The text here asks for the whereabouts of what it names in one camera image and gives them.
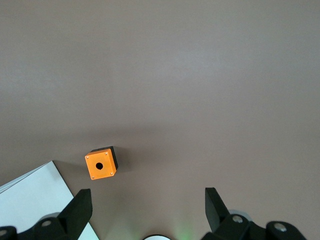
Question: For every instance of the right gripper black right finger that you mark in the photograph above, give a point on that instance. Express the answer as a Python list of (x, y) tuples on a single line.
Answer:
[(215, 207)]

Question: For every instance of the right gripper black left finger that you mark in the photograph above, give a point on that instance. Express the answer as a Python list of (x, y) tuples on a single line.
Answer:
[(75, 212)]

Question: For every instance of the white drawer cabinet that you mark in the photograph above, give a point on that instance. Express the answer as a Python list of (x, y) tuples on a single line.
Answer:
[(30, 195)]

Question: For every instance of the orange button enclosure box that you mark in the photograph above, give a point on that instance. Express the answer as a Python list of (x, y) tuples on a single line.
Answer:
[(105, 173)]

